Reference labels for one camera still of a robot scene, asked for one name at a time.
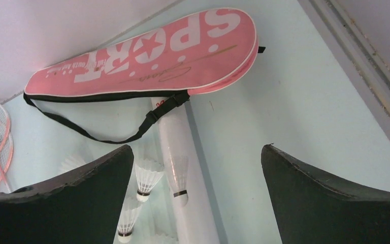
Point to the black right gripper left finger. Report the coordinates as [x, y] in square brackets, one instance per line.
[80, 206]

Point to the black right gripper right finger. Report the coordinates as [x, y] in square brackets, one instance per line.
[314, 206]

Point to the white shuttlecock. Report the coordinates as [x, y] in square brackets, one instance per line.
[148, 174]
[70, 163]
[160, 238]
[129, 214]

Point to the white shuttlecock tube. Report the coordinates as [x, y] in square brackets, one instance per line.
[193, 213]

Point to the white shuttlecock beside tube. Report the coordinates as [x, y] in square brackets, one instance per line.
[160, 238]

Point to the pink sport racket bag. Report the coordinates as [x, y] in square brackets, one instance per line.
[196, 54]

